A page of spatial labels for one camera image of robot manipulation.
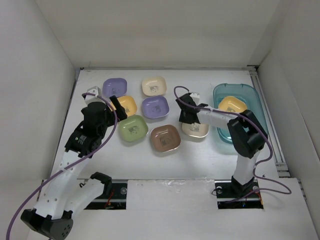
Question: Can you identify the purple plate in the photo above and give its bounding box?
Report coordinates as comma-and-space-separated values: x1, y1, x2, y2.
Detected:
141, 95, 170, 119
102, 78, 128, 98

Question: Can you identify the yellow plate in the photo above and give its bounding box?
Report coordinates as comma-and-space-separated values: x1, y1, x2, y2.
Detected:
218, 96, 248, 113
117, 95, 138, 117

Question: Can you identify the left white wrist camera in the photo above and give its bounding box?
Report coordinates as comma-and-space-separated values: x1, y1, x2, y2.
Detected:
84, 86, 102, 105

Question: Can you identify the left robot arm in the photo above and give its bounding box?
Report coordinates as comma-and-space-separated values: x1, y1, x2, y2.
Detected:
20, 93, 128, 240

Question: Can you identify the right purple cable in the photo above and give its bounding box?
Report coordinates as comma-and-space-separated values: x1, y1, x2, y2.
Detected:
173, 86, 292, 203

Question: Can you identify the green plate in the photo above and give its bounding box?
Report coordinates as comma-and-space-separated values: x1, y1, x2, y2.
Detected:
118, 115, 149, 142

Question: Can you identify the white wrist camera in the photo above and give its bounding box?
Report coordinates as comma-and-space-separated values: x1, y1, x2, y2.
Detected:
190, 92, 201, 106
84, 86, 102, 105

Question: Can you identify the cream plate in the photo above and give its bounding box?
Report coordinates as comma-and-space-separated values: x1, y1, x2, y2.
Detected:
141, 76, 167, 97
181, 123, 210, 138

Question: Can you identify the purple cable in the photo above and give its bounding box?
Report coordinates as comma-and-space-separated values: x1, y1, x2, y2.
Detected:
173, 86, 292, 203
6, 92, 118, 240

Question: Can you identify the yellow plate on table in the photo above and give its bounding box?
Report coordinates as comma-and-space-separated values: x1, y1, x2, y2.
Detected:
117, 95, 138, 117

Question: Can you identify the brown plate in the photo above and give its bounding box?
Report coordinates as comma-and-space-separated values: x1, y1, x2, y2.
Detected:
150, 124, 181, 153

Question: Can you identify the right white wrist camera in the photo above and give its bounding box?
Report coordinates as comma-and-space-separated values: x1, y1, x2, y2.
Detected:
190, 92, 201, 106

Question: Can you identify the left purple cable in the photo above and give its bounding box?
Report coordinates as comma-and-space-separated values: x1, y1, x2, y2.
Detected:
6, 92, 118, 240

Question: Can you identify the teal plastic bin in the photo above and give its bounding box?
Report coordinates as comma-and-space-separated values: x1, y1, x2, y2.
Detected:
213, 83, 269, 134

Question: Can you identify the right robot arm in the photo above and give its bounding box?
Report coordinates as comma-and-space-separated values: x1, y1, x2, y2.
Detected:
176, 93, 268, 199

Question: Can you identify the cream plate back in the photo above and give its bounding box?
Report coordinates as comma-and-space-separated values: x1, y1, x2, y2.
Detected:
141, 76, 167, 97

